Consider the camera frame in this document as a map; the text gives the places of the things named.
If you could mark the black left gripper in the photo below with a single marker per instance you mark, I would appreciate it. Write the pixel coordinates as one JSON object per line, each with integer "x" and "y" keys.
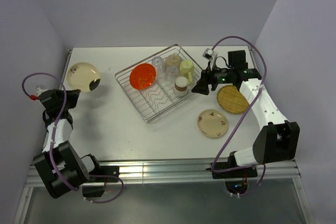
{"x": 73, "y": 95}

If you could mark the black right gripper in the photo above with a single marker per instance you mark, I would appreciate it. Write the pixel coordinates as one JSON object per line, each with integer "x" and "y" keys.
{"x": 202, "y": 87}

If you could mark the brown white ceramic cup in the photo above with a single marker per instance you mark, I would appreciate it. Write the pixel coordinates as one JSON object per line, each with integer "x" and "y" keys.
{"x": 181, "y": 86}

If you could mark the cream floral plate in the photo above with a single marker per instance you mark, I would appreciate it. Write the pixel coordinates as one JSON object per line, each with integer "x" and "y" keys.
{"x": 83, "y": 76}
{"x": 212, "y": 123}

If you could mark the pale yellow mug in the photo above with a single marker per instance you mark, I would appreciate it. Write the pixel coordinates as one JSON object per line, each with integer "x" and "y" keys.
{"x": 187, "y": 70}

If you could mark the yellow woven pattern plate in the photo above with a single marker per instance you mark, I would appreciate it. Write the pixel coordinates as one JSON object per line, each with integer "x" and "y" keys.
{"x": 231, "y": 100}

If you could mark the clear faceted drinking glass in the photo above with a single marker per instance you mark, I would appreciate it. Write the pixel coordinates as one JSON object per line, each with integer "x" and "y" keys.
{"x": 171, "y": 73}

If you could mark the white ceramic bowl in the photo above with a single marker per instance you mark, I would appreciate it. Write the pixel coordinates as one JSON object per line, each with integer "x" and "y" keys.
{"x": 173, "y": 60}

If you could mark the orange plate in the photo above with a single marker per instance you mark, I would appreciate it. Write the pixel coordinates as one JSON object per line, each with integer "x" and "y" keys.
{"x": 142, "y": 76}

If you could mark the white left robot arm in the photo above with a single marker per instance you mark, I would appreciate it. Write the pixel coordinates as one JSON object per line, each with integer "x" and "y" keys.
{"x": 58, "y": 160}

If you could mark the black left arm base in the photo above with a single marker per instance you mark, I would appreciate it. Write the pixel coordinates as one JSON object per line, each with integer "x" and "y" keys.
{"x": 99, "y": 175}

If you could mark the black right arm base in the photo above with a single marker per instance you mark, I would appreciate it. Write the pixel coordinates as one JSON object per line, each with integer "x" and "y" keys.
{"x": 239, "y": 186}

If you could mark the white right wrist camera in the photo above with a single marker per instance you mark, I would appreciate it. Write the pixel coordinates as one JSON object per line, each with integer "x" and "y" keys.
{"x": 211, "y": 56}

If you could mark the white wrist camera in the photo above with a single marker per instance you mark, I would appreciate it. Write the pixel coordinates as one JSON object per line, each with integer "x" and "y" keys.
{"x": 211, "y": 56}
{"x": 40, "y": 89}

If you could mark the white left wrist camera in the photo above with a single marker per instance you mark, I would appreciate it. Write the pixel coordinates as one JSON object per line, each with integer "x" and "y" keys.
{"x": 40, "y": 89}

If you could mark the metal wire dish rack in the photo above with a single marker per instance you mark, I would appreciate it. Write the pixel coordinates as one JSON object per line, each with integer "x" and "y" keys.
{"x": 159, "y": 98}

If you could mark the aluminium table front rail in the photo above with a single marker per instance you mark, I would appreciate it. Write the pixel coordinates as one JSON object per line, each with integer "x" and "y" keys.
{"x": 187, "y": 171}

